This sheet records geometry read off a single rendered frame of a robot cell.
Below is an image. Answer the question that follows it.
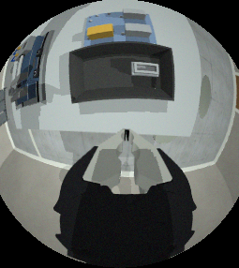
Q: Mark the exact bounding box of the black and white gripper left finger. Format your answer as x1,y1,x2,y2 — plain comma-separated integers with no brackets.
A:
53,129,126,214

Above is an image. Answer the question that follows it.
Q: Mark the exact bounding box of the yellow rectangular block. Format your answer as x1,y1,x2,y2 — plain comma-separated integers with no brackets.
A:
87,23,113,40

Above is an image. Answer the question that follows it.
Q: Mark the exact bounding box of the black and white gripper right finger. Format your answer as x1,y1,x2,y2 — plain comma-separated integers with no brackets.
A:
126,129,197,211

